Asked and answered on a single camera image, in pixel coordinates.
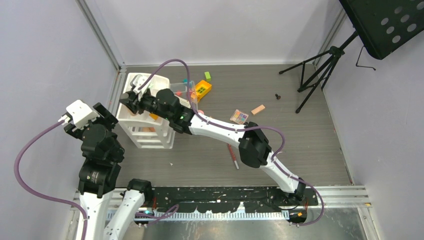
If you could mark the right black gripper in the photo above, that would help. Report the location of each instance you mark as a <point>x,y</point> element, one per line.
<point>133,103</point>

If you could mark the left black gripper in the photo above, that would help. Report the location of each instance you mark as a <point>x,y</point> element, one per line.
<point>105,115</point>

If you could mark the orange cream tube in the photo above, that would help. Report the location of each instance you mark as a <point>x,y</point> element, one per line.
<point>153,116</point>

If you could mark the clear plastic drawer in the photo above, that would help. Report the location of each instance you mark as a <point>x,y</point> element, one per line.
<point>185,98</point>

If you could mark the white plastic drawer organizer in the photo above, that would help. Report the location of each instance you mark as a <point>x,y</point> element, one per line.
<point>145,132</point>

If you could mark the eyeshadow palette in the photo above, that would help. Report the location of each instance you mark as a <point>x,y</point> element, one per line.
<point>239,117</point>

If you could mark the red makeup pencil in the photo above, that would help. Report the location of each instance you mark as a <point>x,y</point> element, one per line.
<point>233,156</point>

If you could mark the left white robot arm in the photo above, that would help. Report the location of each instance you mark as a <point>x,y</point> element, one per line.
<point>93,217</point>

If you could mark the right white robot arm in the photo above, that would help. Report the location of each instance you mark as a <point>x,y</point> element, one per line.
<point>252,144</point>

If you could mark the yellow toy block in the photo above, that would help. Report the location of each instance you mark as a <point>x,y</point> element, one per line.
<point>201,89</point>

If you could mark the green toy block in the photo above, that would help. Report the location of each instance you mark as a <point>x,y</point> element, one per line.
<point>207,76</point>

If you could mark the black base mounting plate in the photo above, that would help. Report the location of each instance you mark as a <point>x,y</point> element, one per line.
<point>254,199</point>

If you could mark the black tripod stand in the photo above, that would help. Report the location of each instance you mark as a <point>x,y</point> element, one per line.
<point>383,26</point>

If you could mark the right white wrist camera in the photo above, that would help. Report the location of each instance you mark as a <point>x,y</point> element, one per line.
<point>139,85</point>

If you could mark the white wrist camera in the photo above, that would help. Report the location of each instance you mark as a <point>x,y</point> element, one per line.
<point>79,113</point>
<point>139,85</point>

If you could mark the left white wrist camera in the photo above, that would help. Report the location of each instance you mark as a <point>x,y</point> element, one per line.
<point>79,113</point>

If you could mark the aluminium rail frame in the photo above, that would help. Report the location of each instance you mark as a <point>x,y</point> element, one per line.
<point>329,197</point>

